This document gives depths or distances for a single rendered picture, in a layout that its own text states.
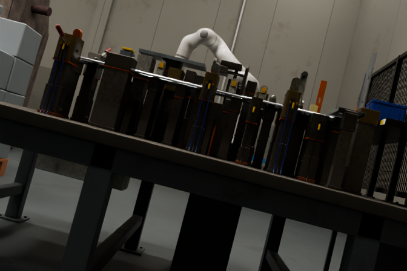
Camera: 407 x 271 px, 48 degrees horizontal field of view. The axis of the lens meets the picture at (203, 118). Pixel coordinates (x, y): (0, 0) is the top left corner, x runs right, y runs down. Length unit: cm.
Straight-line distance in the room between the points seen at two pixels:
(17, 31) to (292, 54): 684
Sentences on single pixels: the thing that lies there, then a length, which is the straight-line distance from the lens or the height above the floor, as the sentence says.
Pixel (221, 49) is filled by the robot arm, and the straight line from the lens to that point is 283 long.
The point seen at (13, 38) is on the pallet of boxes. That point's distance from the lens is 440.
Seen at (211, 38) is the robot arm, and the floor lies 139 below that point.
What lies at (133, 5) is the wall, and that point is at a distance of 1034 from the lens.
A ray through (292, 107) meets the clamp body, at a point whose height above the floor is 98.
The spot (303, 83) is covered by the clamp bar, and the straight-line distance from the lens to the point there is 232.
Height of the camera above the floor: 72
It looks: 4 degrees up
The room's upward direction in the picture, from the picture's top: 15 degrees clockwise
